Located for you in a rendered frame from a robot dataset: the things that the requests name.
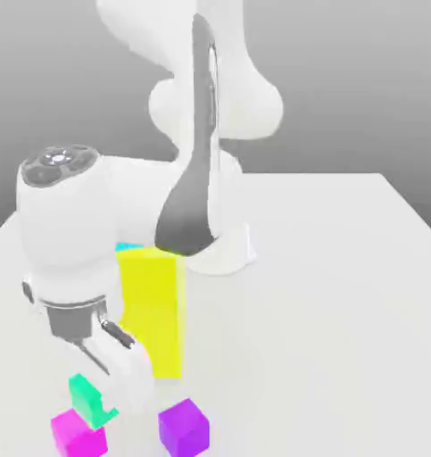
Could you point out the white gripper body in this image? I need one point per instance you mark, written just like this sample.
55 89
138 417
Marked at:
129 378

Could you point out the small green cube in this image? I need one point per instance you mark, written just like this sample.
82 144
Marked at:
83 400

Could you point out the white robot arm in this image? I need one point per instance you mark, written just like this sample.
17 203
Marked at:
79 214

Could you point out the small purple cube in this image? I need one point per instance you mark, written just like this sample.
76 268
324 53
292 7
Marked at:
183 428

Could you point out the small magenta cube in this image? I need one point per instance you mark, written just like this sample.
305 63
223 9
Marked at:
76 437

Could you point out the small cyan cube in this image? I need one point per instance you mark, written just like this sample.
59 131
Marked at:
124 246

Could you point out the large yellow box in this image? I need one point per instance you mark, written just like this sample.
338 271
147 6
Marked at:
150 307

